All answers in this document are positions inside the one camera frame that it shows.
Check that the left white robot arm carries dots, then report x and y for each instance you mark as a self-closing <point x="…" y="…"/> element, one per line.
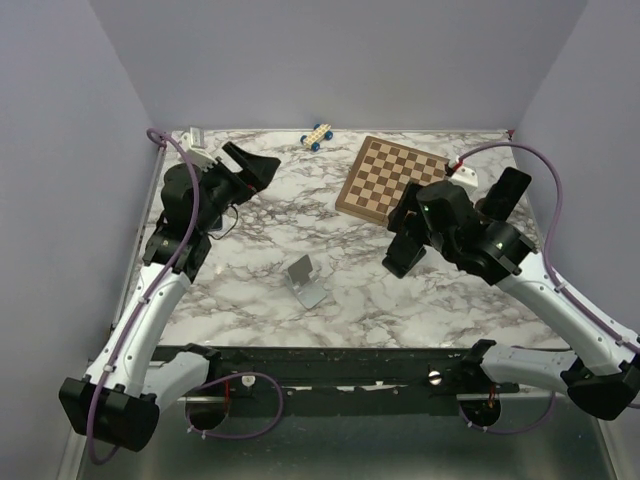
<point x="120" y="397"/>

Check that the wooden chessboard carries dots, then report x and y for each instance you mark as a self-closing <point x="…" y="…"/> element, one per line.
<point x="379" y="175"/>

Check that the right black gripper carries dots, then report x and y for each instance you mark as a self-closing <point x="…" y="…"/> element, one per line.
<point x="406" y="201"/>

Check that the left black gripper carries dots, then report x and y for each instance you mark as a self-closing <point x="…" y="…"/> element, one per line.
<point x="256" y="174"/>

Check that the blue smartphone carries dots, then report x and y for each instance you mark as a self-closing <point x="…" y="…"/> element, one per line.
<point x="217" y="225"/>

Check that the black smartphone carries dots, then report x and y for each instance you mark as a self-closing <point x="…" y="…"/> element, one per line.
<point x="507" y="191"/>

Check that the toy car blue wheels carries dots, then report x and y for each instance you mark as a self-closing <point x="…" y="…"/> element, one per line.
<point x="320" y="132"/>

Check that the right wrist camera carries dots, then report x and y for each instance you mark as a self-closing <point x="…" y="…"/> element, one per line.
<point x="460" y="175"/>

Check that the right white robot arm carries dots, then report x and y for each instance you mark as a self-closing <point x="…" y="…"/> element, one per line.
<point x="600" y="370"/>

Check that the black mounting rail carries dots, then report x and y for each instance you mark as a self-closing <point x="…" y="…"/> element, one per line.
<point x="258" y="382"/>

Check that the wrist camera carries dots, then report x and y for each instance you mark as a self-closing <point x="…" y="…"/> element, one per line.
<point x="460" y="175"/>
<point x="193" y="143"/>

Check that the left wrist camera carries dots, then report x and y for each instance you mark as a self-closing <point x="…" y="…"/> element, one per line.
<point x="193" y="143"/>

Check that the black phone stand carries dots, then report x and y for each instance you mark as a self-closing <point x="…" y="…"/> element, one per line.
<point x="403" y="254"/>

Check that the silver phone stand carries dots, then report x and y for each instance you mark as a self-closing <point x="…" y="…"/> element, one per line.
<point x="303" y="282"/>

